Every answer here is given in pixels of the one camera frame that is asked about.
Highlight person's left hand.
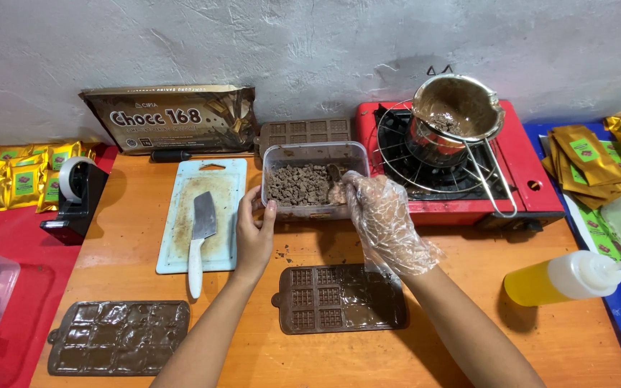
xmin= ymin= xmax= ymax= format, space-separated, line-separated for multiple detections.
xmin=235 ymin=186 xmax=278 ymax=281

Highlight pile of flat gold pouches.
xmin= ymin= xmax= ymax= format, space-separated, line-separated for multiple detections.
xmin=540 ymin=124 xmax=621 ymax=210

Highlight steel melting pot with handle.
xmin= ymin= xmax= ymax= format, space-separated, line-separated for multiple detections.
xmin=411 ymin=73 xmax=518 ymax=219

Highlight black tape dispenser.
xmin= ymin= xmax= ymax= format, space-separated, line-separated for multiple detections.
xmin=40 ymin=161 xmax=110 ymax=246

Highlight brown baking chocolate bag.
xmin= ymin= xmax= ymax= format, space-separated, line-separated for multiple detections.
xmin=78 ymin=84 xmax=259 ymax=156

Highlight white plastic cutting board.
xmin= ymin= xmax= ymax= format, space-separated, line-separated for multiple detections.
xmin=156 ymin=158 xmax=248 ymax=275

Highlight black-handled tool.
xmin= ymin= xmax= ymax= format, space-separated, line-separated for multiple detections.
xmin=150 ymin=150 xmax=248 ymax=163

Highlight chocolate-smeared metal spoon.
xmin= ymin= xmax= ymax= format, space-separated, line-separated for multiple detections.
xmin=327 ymin=163 xmax=347 ymax=205

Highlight red portable gas stove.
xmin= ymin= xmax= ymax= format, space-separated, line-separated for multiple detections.
xmin=354 ymin=99 xmax=566 ymax=228

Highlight red table cloth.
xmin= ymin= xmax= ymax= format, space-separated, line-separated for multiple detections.
xmin=0 ymin=144 xmax=121 ymax=388

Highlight heap of chopped chocolate chunks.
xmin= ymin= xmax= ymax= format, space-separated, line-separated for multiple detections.
xmin=266 ymin=163 xmax=350 ymax=208

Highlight person's right hand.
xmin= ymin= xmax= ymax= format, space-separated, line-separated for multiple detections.
xmin=342 ymin=171 xmax=446 ymax=277

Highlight squeeze bottle of yellow oil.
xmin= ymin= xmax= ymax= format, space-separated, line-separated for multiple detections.
xmin=503 ymin=249 xmax=621 ymax=307

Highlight clear plastic food container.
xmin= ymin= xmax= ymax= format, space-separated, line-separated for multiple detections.
xmin=260 ymin=141 xmax=371 ymax=222

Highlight white-handled cleaver knife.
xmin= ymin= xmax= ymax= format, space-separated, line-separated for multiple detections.
xmin=188 ymin=191 xmax=218 ymax=300

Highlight partly filled brown silicone mould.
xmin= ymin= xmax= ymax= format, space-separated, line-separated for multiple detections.
xmin=271 ymin=263 xmax=410 ymax=335

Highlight empty brown silicone bar mould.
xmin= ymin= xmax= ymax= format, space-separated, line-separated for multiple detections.
xmin=253 ymin=117 xmax=354 ymax=158

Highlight clear tape roll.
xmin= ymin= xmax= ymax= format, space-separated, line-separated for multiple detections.
xmin=58 ymin=156 xmax=96 ymax=204

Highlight steel water pot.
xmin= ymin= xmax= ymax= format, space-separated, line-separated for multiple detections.
xmin=404 ymin=115 xmax=485 ymax=168

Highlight chocolate-filled brown silicone mould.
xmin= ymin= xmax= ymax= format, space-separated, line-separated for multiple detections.
xmin=47 ymin=300 xmax=192 ymax=377

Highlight rows of gold labelled packets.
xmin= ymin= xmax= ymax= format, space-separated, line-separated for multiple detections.
xmin=0 ymin=140 xmax=102 ymax=218

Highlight green label sticker sheets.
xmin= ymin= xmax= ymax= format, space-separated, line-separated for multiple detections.
xmin=538 ymin=134 xmax=621 ymax=266

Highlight round wire rack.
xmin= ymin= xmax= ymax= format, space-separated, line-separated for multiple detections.
xmin=372 ymin=99 xmax=512 ymax=195

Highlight chocolate in melting pot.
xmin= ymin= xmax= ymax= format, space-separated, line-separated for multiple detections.
xmin=426 ymin=112 xmax=465 ymax=137

